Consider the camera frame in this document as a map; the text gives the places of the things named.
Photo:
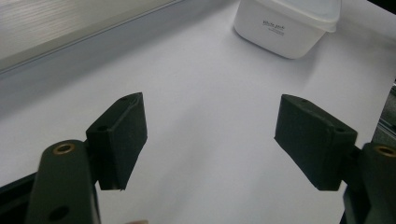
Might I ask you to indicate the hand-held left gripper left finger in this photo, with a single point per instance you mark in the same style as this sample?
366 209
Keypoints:
120 143

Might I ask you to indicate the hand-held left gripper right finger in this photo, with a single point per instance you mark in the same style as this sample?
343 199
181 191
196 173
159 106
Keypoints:
314 140

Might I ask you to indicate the white square plastic container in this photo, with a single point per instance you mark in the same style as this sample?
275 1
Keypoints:
280 28

